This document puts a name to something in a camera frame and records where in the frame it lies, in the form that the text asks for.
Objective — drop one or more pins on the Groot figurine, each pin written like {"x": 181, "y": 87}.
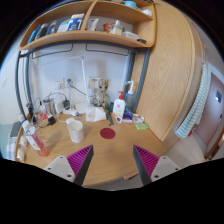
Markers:
{"x": 101, "y": 98}

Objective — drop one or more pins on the green small sanitizer packet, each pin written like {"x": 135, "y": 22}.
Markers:
{"x": 141, "y": 126}

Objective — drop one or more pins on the striped hanging towel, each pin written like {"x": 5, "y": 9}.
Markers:
{"x": 194, "y": 115}

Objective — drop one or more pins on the clear bottle pink liquid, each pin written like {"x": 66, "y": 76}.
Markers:
{"x": 34, "y": 139}

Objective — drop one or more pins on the steel cup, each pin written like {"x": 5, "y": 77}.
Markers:
{"x": 49, "y": 106}

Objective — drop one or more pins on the white red pump lotion bottle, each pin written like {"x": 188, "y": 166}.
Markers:
{"x": 119, "y": 106}

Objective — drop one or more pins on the red round coaster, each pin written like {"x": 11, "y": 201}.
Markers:
{"x": 107, "y": 133}

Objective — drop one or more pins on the white flat box on shelf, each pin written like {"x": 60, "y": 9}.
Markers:
{"x": 130, "y": 35}

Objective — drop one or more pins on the white paper cup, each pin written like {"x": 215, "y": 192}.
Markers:
{"x": 75, "y": 129}

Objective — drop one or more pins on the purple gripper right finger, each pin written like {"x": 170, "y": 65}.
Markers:
{"x": 152, "y": 167}

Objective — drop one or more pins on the blue white small box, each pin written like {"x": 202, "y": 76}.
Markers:
{"x": 128, "y": 117}

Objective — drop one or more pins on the black charger adapter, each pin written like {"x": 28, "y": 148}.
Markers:
{"x": 51, "y": 121}

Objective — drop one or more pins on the clear blue spray bottle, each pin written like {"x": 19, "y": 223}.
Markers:
{"x": 129, "y": 96}

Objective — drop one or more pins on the wooden wall shelf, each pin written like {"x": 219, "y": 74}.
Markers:
{"x": 91, "y": 20}

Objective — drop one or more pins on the white glass bottle on shelf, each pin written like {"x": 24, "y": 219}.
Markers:
{"x": 116, "y": 28}

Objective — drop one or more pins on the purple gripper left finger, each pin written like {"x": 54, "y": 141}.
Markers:
{"x": 73, "y": 167}

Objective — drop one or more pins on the brown door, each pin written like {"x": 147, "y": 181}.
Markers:
{"x": 212, "y": 114}

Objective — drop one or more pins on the white tissue pack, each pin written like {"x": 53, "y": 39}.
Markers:
{"x": 94, "y": 114}

